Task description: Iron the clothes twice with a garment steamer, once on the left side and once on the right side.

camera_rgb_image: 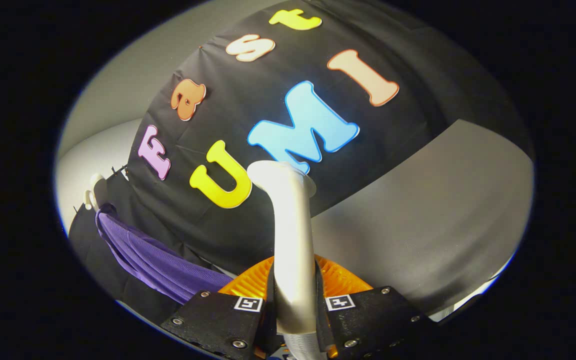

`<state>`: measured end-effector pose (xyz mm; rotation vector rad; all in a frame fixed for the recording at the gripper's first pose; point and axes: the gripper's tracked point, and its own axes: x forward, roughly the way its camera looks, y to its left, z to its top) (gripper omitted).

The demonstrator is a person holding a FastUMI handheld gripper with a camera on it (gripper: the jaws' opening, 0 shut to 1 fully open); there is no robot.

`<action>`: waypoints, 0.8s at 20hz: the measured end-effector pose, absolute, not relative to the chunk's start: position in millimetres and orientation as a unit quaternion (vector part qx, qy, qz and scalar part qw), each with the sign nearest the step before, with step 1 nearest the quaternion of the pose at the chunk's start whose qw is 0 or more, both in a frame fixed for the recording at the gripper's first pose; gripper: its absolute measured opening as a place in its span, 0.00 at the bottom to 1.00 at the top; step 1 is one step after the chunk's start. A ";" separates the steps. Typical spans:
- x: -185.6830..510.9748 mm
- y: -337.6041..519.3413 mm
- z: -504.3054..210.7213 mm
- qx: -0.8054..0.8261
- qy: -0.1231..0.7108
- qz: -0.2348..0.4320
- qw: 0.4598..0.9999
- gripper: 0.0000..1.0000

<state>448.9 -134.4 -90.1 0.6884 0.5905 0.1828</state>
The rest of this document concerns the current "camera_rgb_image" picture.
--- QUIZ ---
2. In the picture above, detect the black backdrop cloth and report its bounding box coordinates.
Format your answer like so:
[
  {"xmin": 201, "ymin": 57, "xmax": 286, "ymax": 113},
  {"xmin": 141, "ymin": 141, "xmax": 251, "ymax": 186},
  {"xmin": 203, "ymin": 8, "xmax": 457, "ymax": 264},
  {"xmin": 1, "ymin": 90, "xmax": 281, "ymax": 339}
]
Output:
[{"xmin": 125, "ymin": 0, "xmax": 451, "ymax": 276}]

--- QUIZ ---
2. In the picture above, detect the white clothes hanger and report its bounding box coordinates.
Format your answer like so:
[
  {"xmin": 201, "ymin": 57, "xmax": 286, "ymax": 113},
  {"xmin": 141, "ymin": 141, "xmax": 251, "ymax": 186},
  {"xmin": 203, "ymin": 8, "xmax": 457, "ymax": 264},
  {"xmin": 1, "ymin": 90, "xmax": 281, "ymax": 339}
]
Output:
[{"xmin": 84, "ymin": 172, "xmax": 109, "ymax": 211}]

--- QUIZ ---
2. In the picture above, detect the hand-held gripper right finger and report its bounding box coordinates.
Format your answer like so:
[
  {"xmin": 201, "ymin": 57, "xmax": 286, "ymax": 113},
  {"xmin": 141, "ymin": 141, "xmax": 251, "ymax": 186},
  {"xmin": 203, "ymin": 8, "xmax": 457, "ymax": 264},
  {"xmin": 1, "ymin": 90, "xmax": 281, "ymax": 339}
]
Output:
[{"xmin": 313, "ymin": 254, "xmax": 439, "ymax": 360}]

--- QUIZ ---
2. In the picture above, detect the purple jacket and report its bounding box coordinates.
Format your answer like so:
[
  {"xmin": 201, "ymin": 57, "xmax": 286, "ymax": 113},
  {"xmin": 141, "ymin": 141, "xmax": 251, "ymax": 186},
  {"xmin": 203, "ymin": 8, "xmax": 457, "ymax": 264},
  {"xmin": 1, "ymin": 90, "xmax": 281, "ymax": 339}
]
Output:
[{"xmin": 95, "ymin": 202, "xmax": 234, "ymax": 306}]

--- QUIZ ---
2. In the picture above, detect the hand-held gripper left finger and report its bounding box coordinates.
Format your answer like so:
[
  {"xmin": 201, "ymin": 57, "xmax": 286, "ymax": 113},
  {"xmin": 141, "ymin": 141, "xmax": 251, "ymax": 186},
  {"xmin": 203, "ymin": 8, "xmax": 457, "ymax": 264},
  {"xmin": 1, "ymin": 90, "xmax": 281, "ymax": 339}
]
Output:
[{"xmin": 160, "ymin": 256, "xmax": 276, "ymax": 360}]

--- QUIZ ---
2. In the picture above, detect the grey cabinet with dark top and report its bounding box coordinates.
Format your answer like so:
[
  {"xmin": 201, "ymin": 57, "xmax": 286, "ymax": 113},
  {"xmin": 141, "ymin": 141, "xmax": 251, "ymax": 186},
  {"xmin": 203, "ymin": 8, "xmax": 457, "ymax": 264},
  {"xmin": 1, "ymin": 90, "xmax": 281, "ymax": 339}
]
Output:
[{"xmin": 310, "ymin": 119, "xmax": 535, "ymax": 323}]

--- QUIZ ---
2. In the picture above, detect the white garment steamer head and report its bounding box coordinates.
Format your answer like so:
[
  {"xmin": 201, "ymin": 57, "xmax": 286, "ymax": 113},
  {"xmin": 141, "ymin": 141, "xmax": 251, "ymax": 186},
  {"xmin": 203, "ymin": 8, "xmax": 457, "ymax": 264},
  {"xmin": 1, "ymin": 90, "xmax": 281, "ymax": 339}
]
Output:
[{"xmin": 247, "ymin": 160, "xmax": 319, "ymax": 336}]

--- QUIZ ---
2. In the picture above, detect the plain black curtain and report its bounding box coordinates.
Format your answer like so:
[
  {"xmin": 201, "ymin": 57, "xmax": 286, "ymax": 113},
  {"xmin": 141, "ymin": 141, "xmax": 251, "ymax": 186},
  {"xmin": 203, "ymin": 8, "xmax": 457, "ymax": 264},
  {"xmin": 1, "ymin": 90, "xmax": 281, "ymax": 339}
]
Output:
[
  {"xmin": 313, "ymin": 0, "xmax": 536, "ymax": 161},
  {"xmin": 68, "ymin": 167, "xmax": 189, "ymax": 326}
]

